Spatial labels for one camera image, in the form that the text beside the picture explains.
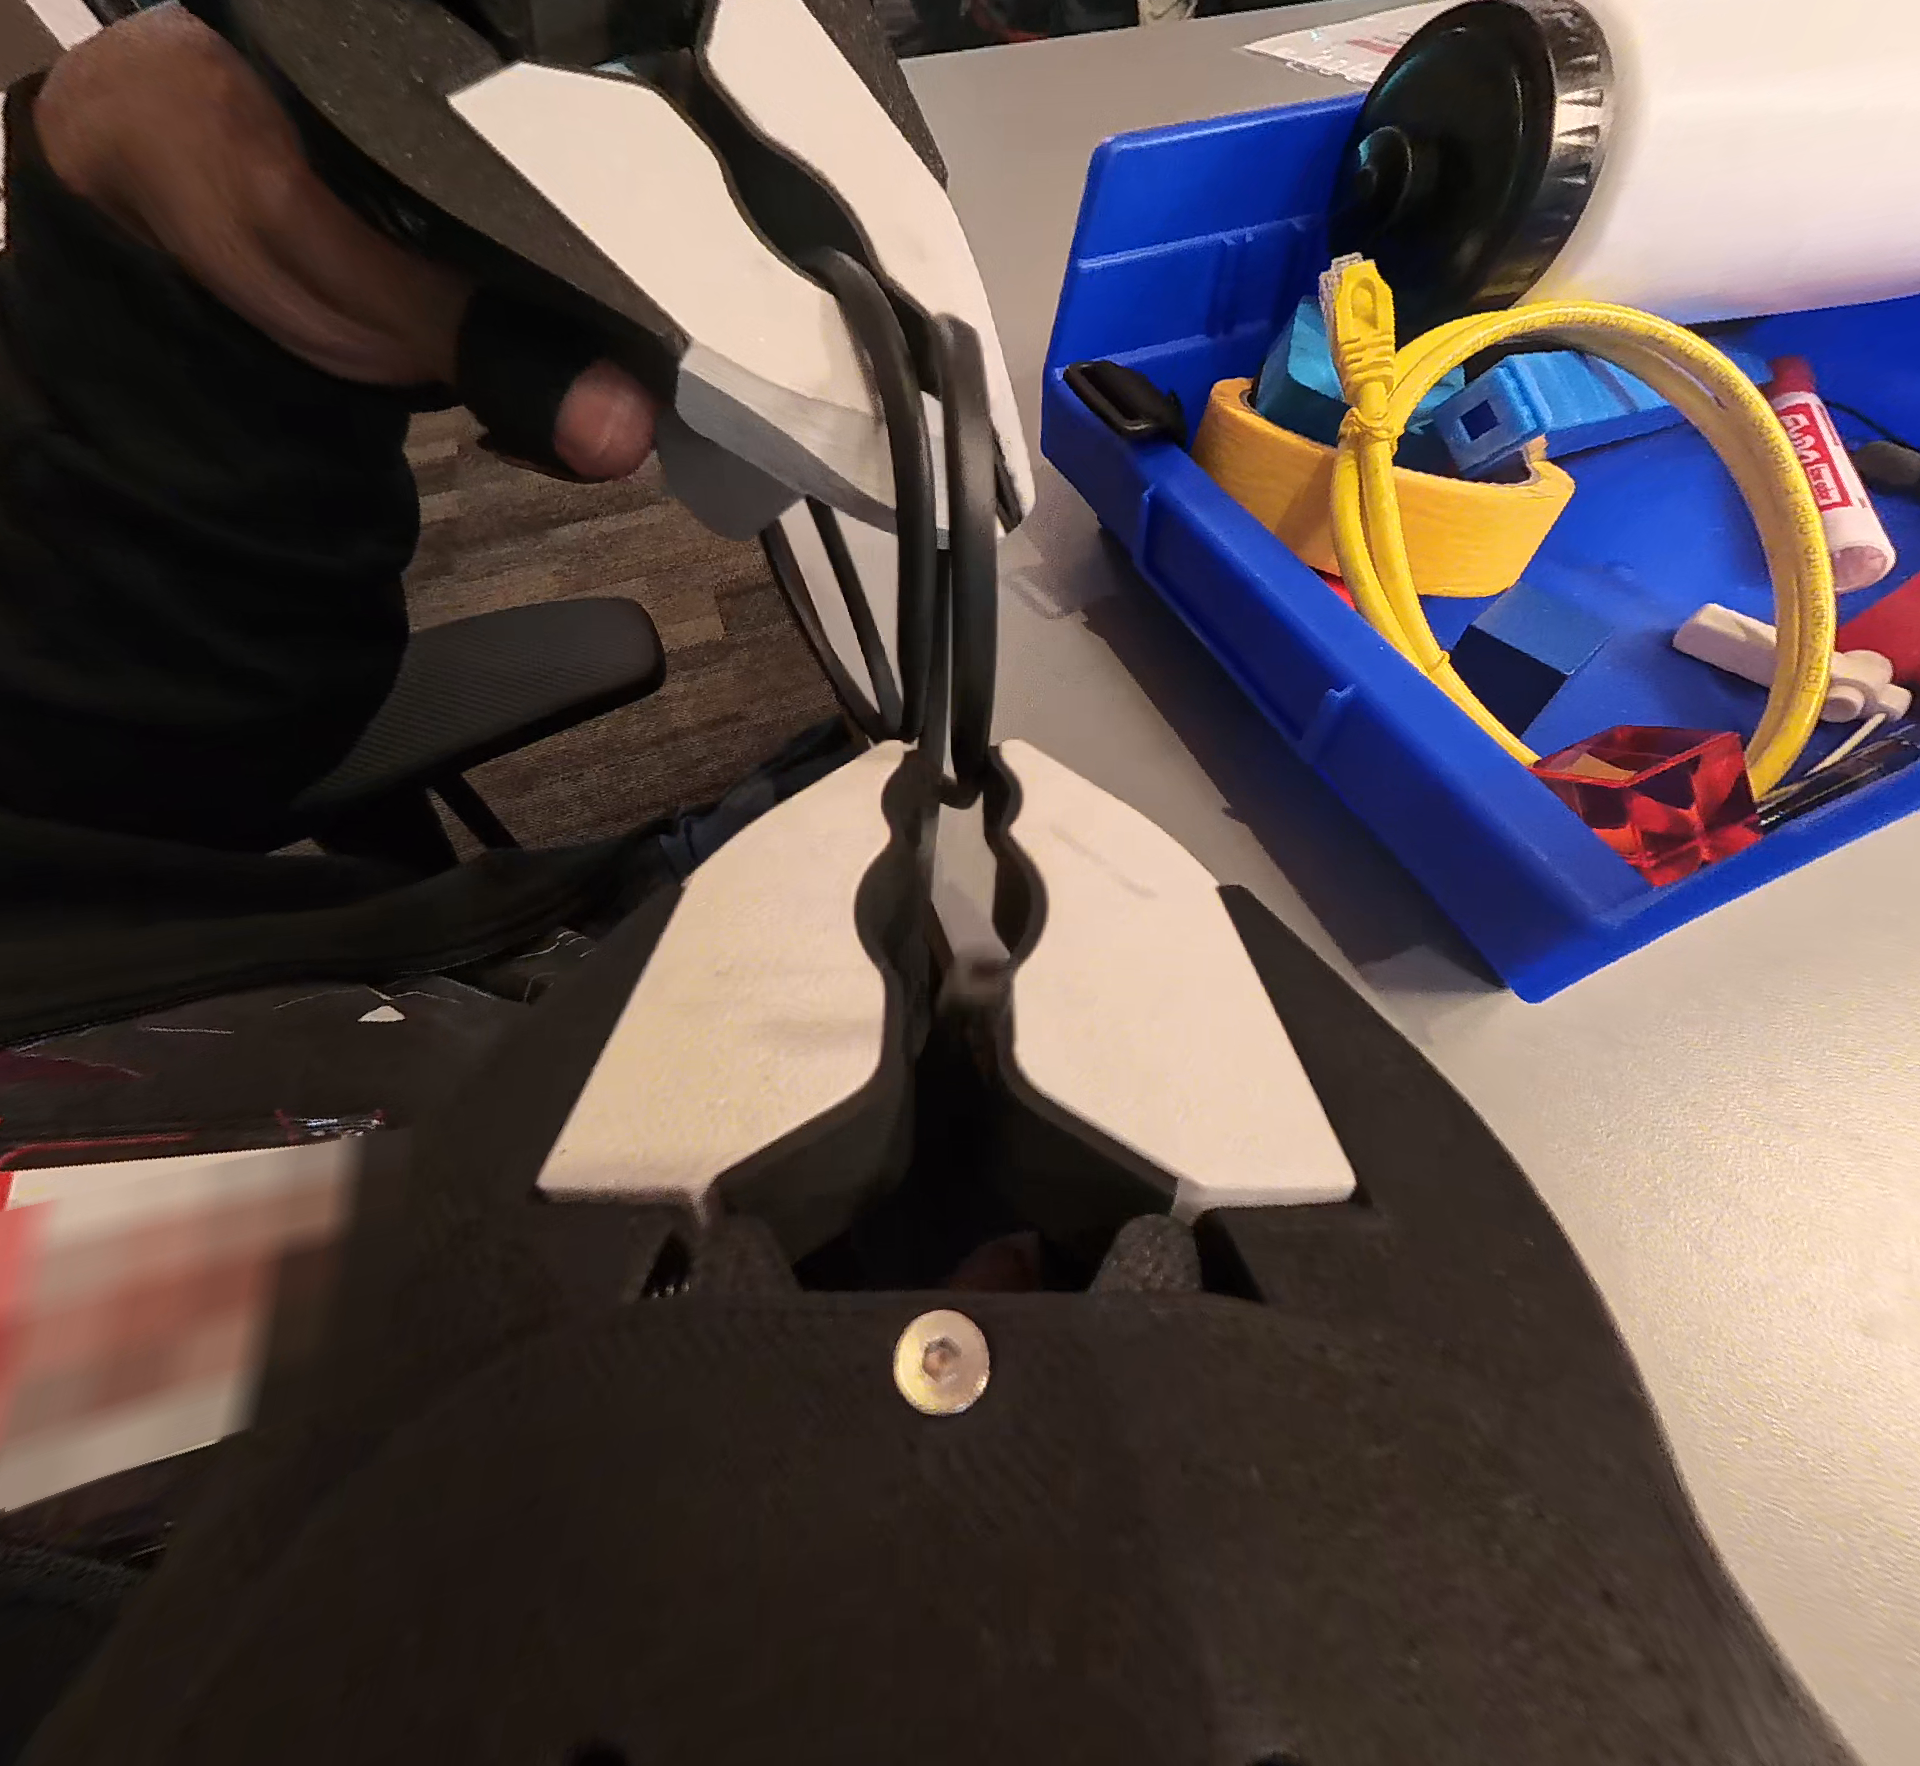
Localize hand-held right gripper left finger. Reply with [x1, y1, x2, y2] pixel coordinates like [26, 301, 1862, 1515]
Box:
[535, 741, 962, 1266]

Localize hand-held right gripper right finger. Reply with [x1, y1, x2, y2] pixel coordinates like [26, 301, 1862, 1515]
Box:
[974, 741, 1361, 1266]

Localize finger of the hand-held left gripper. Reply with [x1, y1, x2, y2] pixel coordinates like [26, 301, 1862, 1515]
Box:
[697, 0, 1040, 533]
[448, 59, 892, 542]

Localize blue plastic bin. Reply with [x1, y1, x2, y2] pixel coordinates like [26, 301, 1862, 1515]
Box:
[1040, 86, 1920, 1003]

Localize black cable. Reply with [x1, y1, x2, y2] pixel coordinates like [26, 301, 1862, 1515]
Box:
[756, 242, 1005, 808]

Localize yellow ethernet cable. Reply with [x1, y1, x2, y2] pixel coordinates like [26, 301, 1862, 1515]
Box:
[1318, 251, 1839, 800]

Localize white bottle with black lid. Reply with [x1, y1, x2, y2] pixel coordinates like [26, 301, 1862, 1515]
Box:
[1326, 0, 1920, 336]

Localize person's left forearm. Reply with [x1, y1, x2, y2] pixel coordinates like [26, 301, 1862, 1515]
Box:
[0, 72, 429, 824]

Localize person's left hand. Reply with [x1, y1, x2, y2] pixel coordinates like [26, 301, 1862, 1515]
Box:
[33, 3, 665, 481]

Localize black mesh office chair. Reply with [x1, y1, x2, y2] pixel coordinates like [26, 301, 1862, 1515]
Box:
[284, 596, 670, 884]

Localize person's black jacket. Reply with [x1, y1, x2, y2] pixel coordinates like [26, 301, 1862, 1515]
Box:
[0, 730, 843, 1137]

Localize printed paper sheet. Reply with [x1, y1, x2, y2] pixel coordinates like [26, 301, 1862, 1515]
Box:
[1237, 0, 1442, 80]

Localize blue block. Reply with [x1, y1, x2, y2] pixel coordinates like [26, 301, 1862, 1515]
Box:
[1453, 582, 1622, 733]

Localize red transparent cube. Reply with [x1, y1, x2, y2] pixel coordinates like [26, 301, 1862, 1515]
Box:
[1530, 726, 1763, 885]

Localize yellow tape roll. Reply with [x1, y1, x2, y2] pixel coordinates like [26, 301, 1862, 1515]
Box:
[1192, 374, 1576, 598]

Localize white plastic clip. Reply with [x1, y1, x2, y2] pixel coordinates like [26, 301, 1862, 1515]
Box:
[1672, 602, 1915, 725]

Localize red marker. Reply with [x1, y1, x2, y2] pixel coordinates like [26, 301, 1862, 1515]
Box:
[1762, 357, 1900, 590]

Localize black cylinder with strap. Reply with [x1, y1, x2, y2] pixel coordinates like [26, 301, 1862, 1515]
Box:
[1061, 360, 1189, 444]

